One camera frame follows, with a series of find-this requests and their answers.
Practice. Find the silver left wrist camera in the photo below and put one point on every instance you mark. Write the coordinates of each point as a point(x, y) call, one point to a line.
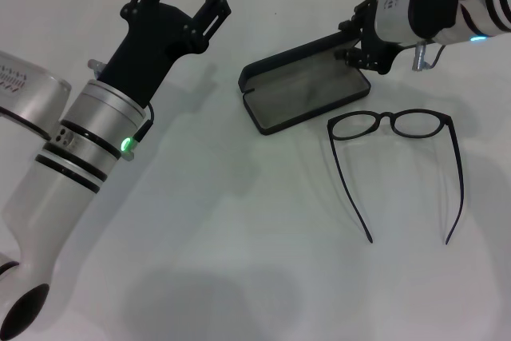
point(36, 101)

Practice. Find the left gripper silver connector stub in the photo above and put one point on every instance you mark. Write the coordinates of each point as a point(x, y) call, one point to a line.
point(93, 64)

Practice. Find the gripper silver connector stub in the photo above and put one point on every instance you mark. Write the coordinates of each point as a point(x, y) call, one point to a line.
point(93, 64)
point(419, 57)

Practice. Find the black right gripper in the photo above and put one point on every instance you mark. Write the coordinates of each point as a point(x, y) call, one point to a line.
point(383, 53)

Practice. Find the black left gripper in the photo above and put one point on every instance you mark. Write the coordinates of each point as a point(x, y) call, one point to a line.
point(147, 49)

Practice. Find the right gripper silver connector stub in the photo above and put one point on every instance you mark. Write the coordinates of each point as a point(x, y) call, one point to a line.
point(419, 57)

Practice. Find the black glasses case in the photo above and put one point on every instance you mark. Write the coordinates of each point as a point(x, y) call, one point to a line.
point(303, 97)

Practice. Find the black glasses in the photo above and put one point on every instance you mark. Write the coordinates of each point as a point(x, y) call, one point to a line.
point(329, 125)

